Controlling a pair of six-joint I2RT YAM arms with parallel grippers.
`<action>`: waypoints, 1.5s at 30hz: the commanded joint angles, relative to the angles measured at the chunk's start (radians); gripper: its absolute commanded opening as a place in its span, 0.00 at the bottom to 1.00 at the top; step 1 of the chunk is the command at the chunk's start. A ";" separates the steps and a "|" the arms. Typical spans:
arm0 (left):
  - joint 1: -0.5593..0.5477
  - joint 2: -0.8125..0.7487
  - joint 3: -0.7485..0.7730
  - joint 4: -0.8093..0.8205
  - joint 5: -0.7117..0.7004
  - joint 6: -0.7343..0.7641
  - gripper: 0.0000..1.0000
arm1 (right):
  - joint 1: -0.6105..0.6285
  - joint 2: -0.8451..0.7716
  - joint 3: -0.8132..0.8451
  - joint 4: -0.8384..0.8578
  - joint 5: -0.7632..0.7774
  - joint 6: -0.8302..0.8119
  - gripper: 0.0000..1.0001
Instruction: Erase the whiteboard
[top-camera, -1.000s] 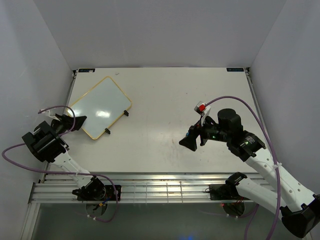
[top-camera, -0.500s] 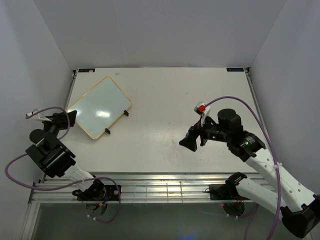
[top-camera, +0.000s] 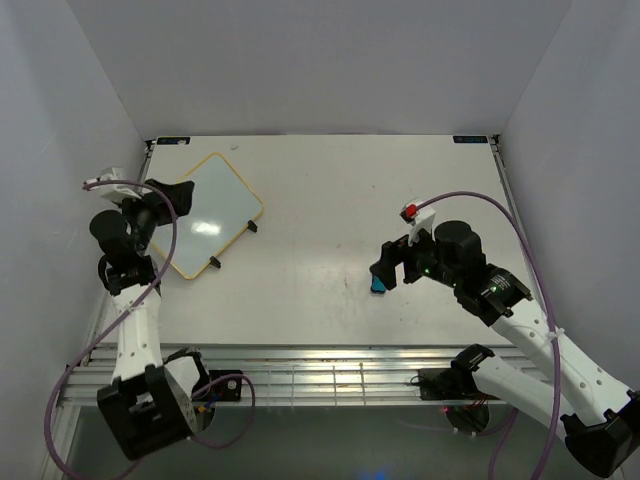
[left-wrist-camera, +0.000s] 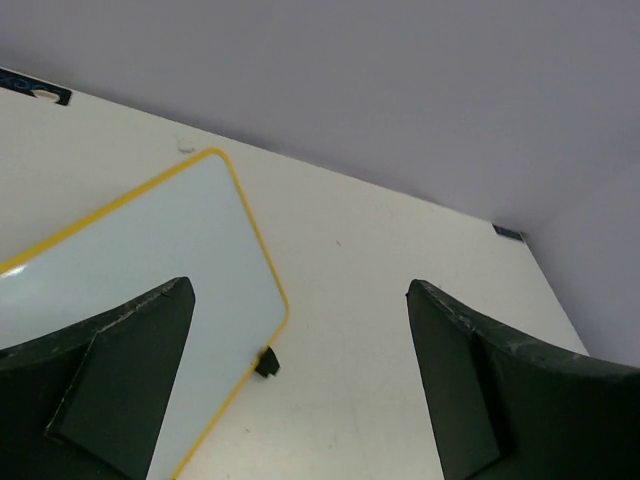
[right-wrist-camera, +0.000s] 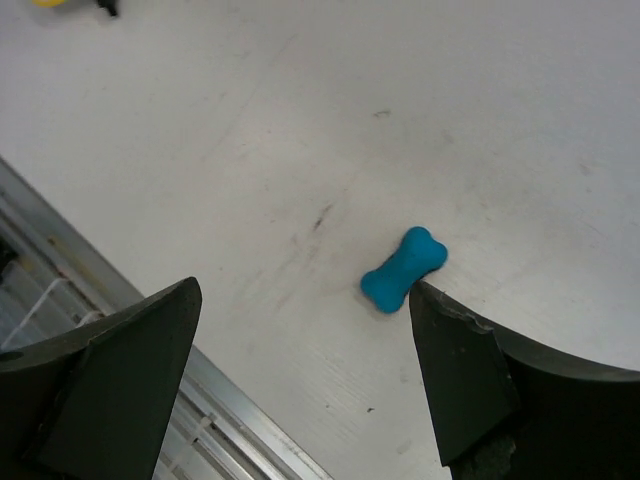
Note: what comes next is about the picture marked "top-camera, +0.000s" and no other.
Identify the right blue table label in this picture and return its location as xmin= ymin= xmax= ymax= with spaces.
xmin=452 ymin=135 xmax=489 ymax=144

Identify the aluminium rail frame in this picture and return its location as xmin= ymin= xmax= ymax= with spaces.
xmin=39 ymin=134 xmax=626 ymax=480

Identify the blue table label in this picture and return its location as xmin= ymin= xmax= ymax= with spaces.
xmin=156 ymin=136 xmax=191 ymax=146
xmin=452 ymin=135 xmax=489 ymax=144

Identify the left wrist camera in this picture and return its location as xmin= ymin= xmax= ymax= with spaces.
xmin=83 ymin=167 xmax=141 ymax=205

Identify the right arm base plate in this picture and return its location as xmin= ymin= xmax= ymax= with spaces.
xmin=409 ymin=368 xmax=480 ymax=400

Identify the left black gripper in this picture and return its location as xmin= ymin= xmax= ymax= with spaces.
xmin=111 ymin=180 xmax=191 ymax=256

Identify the blue whiteboard eraser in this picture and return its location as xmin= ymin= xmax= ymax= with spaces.
xmin=370 ymin=275 xmax=387 ymax=295

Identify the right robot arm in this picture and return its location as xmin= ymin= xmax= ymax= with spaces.
xmin=370 ymin=220 xmax=639 ymax=478

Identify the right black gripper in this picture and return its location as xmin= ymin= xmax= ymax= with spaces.
xmin=369 ymin=220 xmax=460 ymax=290

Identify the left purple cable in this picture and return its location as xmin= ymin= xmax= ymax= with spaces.
xmin=43 ymin=180 xmax=257 ymax=480

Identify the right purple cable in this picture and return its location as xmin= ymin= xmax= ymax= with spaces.
xmin=417 ymin=190 xmax=564 ymax=480

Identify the yellow framed whiteboard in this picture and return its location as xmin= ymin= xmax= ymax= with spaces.
xmin=146 ymin=148 xmax=264 ymax=280

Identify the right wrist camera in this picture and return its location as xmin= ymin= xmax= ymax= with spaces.
xmin=399 ymin=199 xmax=436 ymax=247

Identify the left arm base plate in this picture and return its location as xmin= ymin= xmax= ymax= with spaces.
xmin=192 ymin=370 xmax=243 ymax=404

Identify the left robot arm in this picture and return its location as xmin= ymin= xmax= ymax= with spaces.
xmin=89 ymin=173 xmax=212 ymax=461

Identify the black wire whiteboard stand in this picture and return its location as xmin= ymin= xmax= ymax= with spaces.
xmin=208 ymin=220 xmax=258 ymax=270

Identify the left blue table label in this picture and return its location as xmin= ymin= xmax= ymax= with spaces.
xmin=156 ymin=136 xmax=191 ymax=146

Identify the purple cable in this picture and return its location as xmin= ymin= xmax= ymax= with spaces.
xmin=417 ymin=190 xmax=564 ymax=480
xmin=43 ymin=180 xmax=257 ymax=480

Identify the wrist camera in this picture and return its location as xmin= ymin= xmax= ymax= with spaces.
xmin=83 ymin=167 xmax=141 ymax=205
xmin=399 ymin=199 xmax=436 ymax=247

